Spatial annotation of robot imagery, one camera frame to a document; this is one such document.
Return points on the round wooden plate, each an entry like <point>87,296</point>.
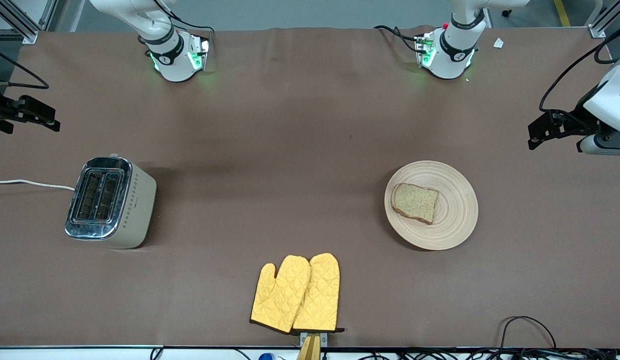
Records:
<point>455,225</point>

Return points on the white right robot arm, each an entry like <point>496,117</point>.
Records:
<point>172,55</point>

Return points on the small white paper scrap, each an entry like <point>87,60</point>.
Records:
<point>498,43</point>

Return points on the small blue round object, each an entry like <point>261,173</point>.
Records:
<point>265,357</point>

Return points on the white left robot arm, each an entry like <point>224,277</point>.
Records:
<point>455,55</point>

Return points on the brown bread slice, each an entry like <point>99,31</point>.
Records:
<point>415,202</point>

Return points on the beige chrome two-slot toaster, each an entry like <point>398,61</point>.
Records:
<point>132,210</point>

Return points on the yellow quilted oven mitt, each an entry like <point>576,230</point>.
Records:
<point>277,300</point>
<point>320,295</point>

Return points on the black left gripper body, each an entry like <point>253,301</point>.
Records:
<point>576,123</point>

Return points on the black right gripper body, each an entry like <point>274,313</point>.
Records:
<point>1,110</point>

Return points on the aluminium frame profile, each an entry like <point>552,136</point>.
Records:
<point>20,22</point>
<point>607,22</point>

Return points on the wooden camera mount bracket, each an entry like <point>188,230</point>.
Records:
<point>310,347</point>

